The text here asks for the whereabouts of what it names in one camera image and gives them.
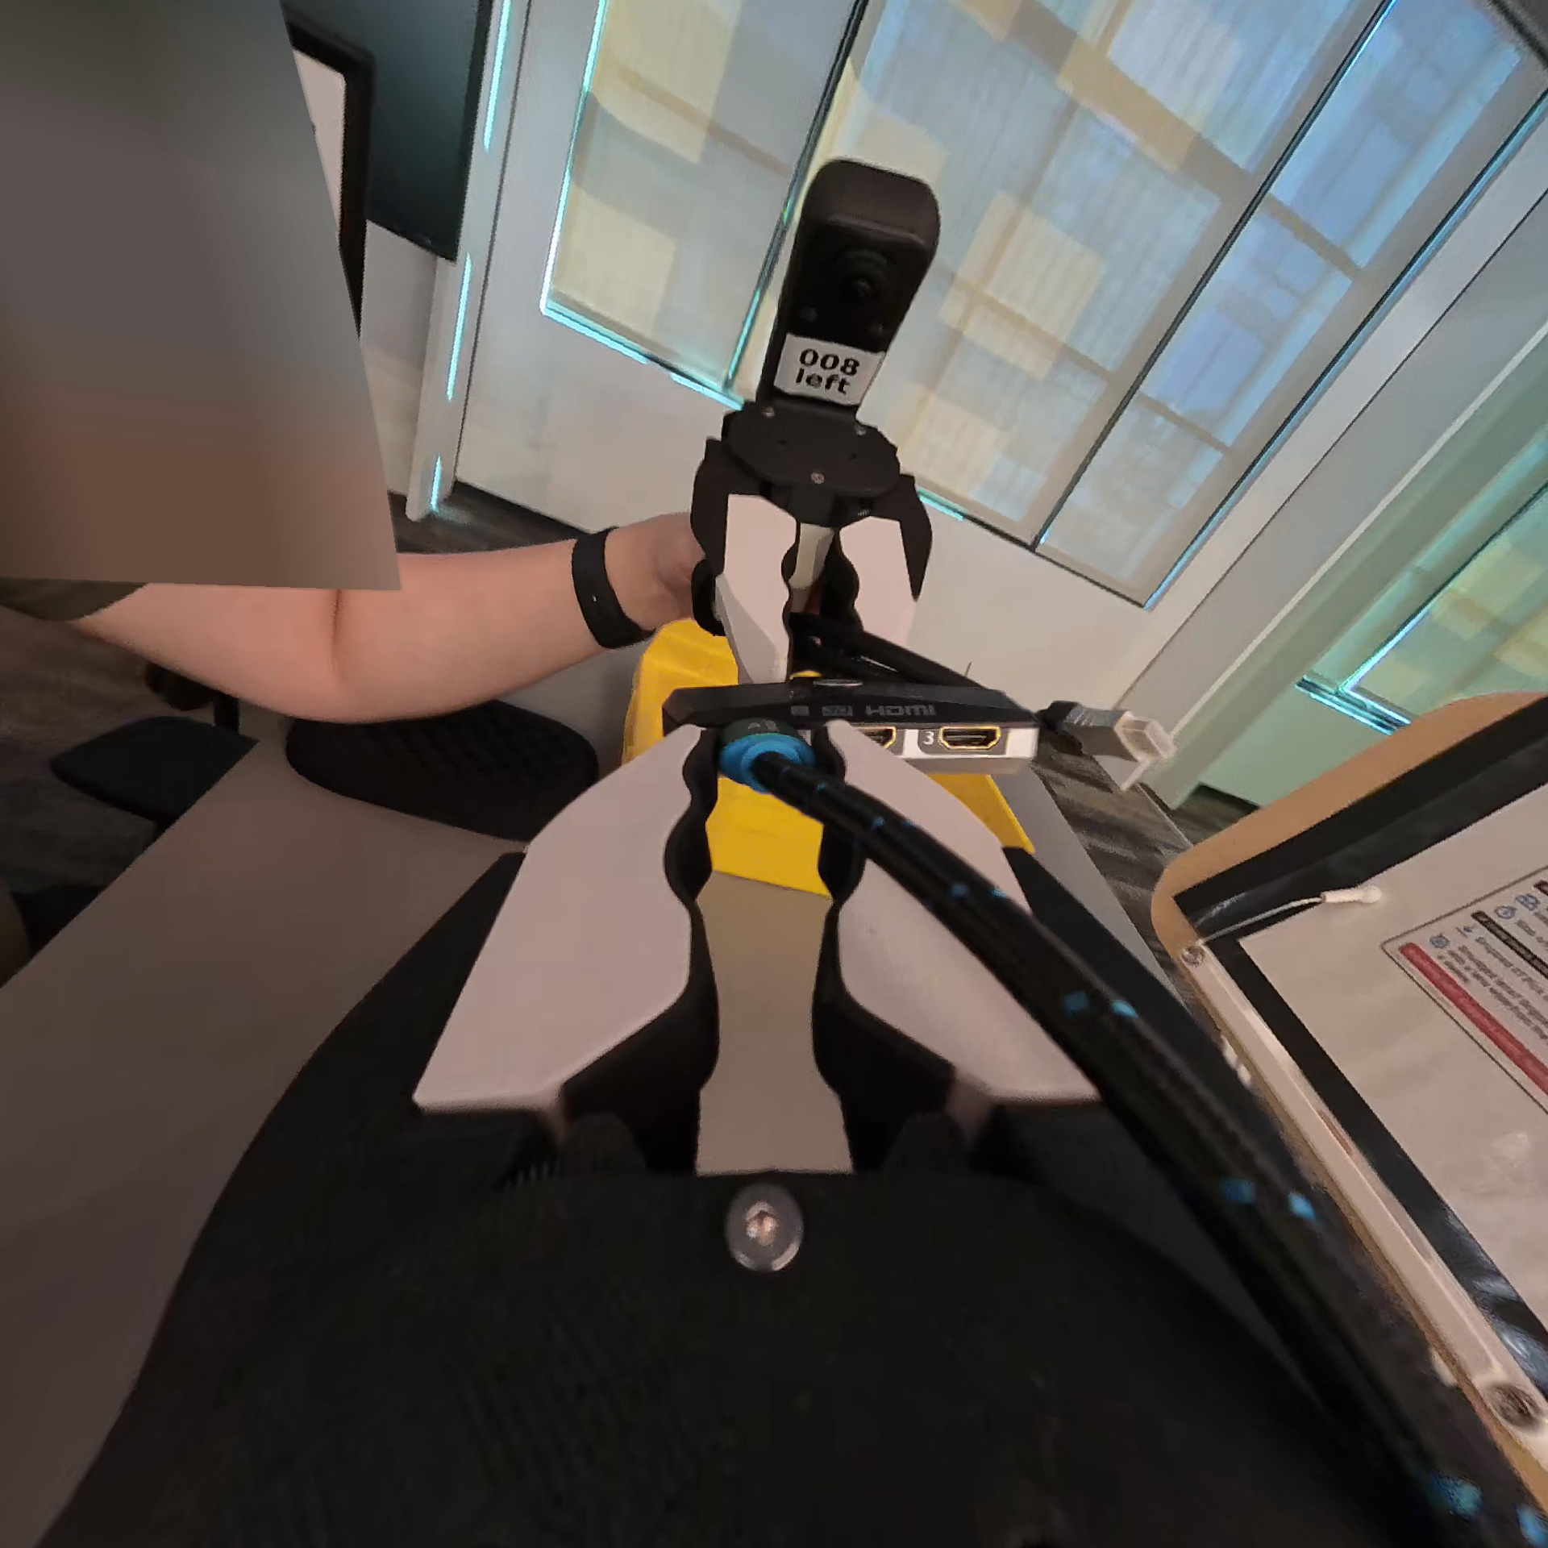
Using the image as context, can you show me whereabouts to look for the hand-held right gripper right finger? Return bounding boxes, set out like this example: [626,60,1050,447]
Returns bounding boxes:
[816,718,1101,1171]

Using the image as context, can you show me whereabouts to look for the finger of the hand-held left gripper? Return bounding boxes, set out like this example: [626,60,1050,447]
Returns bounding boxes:
[836,513,921,650]
[712,495,799,683]

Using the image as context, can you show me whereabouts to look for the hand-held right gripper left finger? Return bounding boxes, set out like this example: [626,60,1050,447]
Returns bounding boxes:
[410,725,720,1171]

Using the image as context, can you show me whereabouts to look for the black hdmi switch box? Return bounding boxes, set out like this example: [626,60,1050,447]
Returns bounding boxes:
[661,676,1044,777]

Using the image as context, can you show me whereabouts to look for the black hdmi cable blue plug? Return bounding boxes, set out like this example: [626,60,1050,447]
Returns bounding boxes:
[712,713,1548,1548]

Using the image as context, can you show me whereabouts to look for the yellow plastic bin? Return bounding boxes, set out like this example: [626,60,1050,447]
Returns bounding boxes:
[618,619,1037,902]

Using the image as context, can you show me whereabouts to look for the black braided cable grey plug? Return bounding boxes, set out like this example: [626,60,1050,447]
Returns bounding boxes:
[786,609,1177,794]

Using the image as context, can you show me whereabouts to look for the person's left forearm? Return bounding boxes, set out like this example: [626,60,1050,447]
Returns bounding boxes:
[71,537,624,727]

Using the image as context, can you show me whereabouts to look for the person's left hand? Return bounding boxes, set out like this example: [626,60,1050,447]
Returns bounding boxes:
[609,513,710,635]

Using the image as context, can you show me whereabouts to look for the black wristband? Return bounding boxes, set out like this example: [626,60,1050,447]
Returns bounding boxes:
[570,525,657,650]

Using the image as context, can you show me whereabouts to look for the black mesh office chair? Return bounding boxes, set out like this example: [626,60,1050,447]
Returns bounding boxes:
[283,698,602,842]

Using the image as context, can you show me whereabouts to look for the large glass window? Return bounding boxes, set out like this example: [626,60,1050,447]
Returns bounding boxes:
[410,0,1548,738]

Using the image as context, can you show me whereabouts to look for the white tethered stylus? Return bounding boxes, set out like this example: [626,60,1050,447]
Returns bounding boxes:
[1190,886,1385,956]

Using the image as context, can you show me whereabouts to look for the monitor on white stand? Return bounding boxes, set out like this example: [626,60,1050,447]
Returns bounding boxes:
[1151,690,1548,1451]

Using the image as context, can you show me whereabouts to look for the black framed whiteboard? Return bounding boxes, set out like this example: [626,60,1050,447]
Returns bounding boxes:
[287,18,373,329]

